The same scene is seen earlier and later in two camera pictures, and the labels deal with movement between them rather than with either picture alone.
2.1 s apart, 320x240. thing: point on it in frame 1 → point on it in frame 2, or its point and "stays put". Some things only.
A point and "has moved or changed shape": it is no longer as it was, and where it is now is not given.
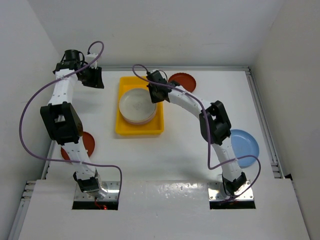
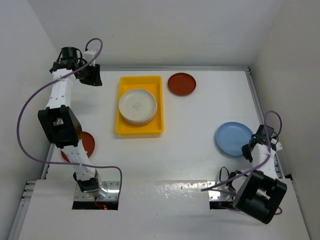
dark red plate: x=90 y=143 stays put
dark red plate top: x=184 y=80 stays put
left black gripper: x=96 y=80 stays put
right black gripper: x=154 y=100 → x=244 y=150
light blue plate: x=244 y=144 has moved or changed shape
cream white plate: x=135 y=106 stays put
